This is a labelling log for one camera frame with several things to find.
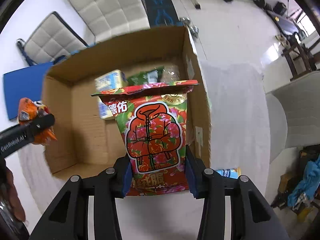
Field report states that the blue green cardboard box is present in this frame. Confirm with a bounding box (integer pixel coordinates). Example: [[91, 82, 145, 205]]
[[42, 26, 211, 180]]

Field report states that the chrome dumbbell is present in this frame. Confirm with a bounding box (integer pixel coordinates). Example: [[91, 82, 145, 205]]
[[180, 17, 199, 39]]

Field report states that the black blue workout bench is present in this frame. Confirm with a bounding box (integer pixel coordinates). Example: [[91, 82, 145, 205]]
[[144, 0, 183, 27]]

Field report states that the blue plastic bag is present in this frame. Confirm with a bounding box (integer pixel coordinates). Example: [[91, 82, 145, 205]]
[[287, 157, 319, 207]]

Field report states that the yellow white snack packet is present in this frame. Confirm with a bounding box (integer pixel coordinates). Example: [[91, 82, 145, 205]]
[[95, 69, 127, 120]]

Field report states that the person's left hand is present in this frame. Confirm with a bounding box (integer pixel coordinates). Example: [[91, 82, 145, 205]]
[[1, 157, 26, 222]]

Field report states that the green snack bag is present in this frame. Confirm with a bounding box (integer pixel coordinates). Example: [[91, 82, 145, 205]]
[[127, 66, 164, 86]]

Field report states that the red floral snack bag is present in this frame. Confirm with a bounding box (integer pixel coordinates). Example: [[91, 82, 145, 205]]
[[95, 80, 198, 196]]

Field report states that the beige quilted cushion small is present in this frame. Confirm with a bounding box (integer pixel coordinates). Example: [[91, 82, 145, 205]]
[[23, 11, 88, 64]]

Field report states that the blue floor mat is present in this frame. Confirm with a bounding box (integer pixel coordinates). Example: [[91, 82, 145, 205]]
[[3, 62, 53, 120]]

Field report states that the orange snack packet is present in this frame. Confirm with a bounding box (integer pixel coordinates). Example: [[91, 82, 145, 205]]
[[17, 98, 57, 145]]

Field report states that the clear plastic snack bag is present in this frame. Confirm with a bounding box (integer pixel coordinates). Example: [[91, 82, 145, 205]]
[[159, 64, 180, 82]]

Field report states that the light blue milk pouch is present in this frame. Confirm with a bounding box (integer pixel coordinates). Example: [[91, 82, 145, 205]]
[[215, 167, 241, 179]]

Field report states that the beige quilted cushion large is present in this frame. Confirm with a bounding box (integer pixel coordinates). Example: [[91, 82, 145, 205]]
[[68, 0, 150, 43]]

